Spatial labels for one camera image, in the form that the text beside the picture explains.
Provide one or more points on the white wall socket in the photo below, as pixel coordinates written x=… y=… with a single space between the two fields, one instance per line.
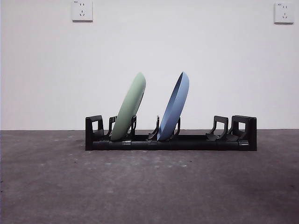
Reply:
x=82 y=11
x=283 y=14

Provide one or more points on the black plastic plate rack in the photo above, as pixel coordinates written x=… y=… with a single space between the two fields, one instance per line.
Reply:
x=198 y=144

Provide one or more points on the blue round plate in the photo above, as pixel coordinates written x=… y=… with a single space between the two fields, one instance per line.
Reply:
x=174 y=112

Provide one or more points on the green round plate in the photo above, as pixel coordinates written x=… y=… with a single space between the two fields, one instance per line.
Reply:
x=128 y=109

